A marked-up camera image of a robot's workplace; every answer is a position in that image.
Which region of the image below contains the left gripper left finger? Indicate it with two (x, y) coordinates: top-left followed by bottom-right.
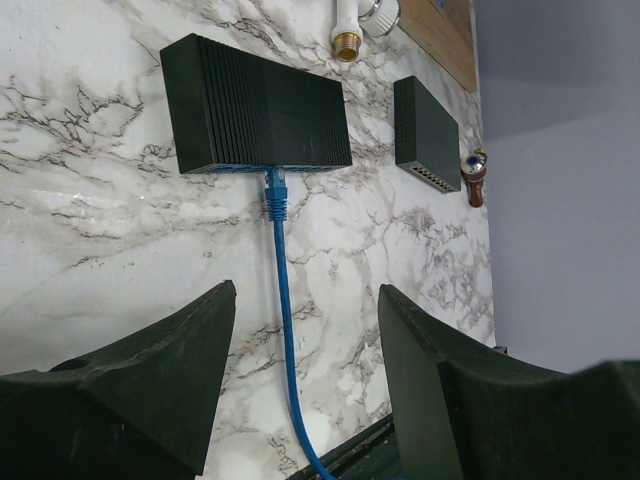
(1, 281), (236, 479)

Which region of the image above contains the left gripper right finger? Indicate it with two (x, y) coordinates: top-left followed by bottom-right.
(378, 285), (639, 479)

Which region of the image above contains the long blue ethernet cable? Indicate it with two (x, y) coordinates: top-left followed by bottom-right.
(263, 167), (341, 480)

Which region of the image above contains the red-brown handle tool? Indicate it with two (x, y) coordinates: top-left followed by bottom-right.
(460, 148), (488, 208)

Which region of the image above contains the black TP-Link network switch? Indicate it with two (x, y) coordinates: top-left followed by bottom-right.
(393, 76), (461, 194)

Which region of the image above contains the wooden board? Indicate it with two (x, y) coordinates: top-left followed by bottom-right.
(399, 0), (478, 93)

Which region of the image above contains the white faucet pipe fitting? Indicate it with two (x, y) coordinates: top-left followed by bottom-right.
(330, 0), (401, 63)

